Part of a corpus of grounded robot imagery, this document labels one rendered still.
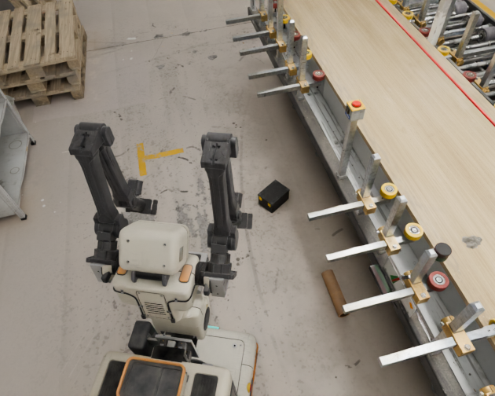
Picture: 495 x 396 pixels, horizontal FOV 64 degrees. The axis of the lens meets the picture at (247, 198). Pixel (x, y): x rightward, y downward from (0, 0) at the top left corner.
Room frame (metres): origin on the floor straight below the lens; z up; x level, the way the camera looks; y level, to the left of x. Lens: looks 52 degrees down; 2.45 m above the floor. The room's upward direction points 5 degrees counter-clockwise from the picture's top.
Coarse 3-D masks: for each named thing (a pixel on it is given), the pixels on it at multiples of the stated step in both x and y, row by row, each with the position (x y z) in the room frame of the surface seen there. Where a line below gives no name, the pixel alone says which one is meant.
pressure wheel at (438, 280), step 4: (432, 272) 0.72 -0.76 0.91; (436, 272) 0.71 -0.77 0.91; (440, 272) 0.71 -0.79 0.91; (428, 276) 0.71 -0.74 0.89; (432, 276) 0.70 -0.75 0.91; (436, 276) 0.70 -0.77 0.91; (440, 276) 0.70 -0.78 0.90; (444, 276) 0.69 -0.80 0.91; (428, 280) 0.68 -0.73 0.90; (432, 280) 0.68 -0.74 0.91; (436, 280) 0.68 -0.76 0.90; (440, 280) 0.67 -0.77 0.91; (444, 280) 0.67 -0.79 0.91; (448, 280) 0.67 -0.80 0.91; (428, 284) 0.67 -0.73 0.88; (432, 284) 0.66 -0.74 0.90; (436, 284) 0.66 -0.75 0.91; (440, 284) 0.66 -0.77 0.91; (444, 284) 0.66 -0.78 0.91; (448, 284) 0.65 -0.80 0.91; (432, 288) 0.65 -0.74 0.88; (436, 288) 0.65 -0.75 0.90; (440, 288) 0.64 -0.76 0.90; (444, 288) 0.64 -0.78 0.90
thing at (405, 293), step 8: (408, 288) 0.67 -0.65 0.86; (376, 296) 0.65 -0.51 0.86; (384, 296) 0.64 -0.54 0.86; (392, 296) 0.64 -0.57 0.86; (400, 296) 0.64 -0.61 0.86; (408, 296) 0.64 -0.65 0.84; (352, 304) 0.62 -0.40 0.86; (360, 304) 0.62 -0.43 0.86; (368, 304) 0.62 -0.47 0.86; (376, 304) 0.62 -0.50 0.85; (344, 312) 0.60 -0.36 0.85; (352, 312) 0.60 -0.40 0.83
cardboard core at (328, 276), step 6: (330, 270) 1.17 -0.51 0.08; (324, 276) 1.14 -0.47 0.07; (330, 276) 1.13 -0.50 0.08; (324, 282) 1.11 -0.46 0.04; (330, 282) 1.09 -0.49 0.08; (336, 282) 1.09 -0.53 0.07; (330, 288) 1.05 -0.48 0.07; (336, 288) 1.04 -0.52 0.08; (330, 294) 1.02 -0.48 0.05; (336, 294) 1.00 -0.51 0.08; (342, 294) 1.01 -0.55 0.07; (336, 300) 0.96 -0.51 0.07; (342, 300) 0.96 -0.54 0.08; (336, 306) 0.93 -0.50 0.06; (336, 312) 0.90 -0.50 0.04; (342, 312) 0.88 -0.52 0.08
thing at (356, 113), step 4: (356, 100) 1.49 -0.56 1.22; (360, 100) 1.48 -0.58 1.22; (348, 104) 1.46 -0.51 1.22; (352, 104) 1.45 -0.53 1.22; (352, 108) 1.43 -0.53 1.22; (356, 108) 1.42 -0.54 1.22; (360, 108) 1.42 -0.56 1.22; (364, 108) 1.42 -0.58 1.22; (352, 112) 1.41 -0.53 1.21; (356, 112) 1.42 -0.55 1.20; (360, 112) 1.42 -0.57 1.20; (364, 112) 1.42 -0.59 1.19; (352, 116) 1.41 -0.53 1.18; (356, 116) 1.42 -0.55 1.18; (360, 116) 1.42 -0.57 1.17; (352, 120) 1.42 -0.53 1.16
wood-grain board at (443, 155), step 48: (288, 0) 3.16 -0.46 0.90; (336, 0) 3.10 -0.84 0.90; (384, 0) 3.04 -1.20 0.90; (336, 48) 2.44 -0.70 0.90; (384, 48) 2.39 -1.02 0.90; (432, 48) 2.34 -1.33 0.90; (336, 96) 1.96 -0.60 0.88; (384, 96) 1.89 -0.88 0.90; (432, 96) 1.85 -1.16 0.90; (480, 96) 1.82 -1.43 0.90; (384, 144) 1.49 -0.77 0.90; (432, 144) 1.46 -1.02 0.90; (480, 144) 1.43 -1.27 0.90; (432, 192) 1.13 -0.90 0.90; (480, 192) 1.11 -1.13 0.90; (432, 240) 0.87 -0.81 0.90; (480, 288) 0.63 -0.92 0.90
